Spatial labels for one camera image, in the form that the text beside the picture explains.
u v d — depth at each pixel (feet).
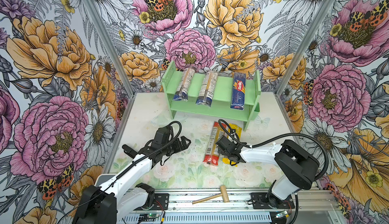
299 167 1.50
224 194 2.48
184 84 2.73
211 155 2.85
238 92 2.58
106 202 1.30
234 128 2.72
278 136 1.73
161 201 2.41
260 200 2.43
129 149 2.93
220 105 2.57
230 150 2.34
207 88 2.67
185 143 2.46
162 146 1.95
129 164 1.70
